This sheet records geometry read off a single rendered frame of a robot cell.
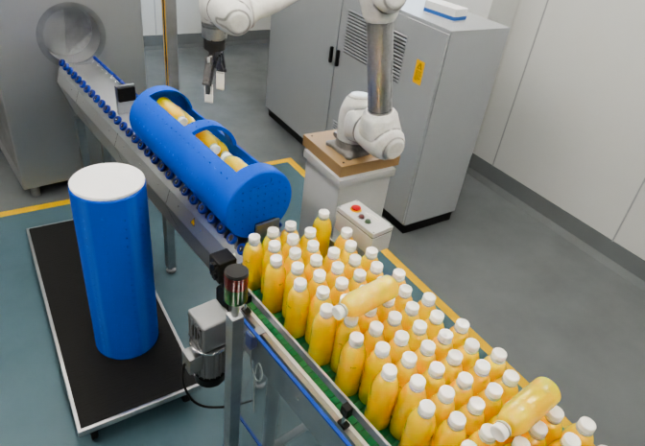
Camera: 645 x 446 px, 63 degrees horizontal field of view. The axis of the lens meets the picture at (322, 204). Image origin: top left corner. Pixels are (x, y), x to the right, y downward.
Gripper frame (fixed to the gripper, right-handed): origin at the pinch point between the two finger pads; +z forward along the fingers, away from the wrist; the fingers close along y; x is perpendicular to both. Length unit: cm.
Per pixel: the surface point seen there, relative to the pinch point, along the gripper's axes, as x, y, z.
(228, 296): -30, -82, 21
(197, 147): 4.4, -7.6, 19.8
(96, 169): 46, -9, 36
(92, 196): 38, -28, 36
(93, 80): 106, 101, 47
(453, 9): -98, 153, -12
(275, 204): -29.4, -18.1, 32.7
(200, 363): -15, -63, 73
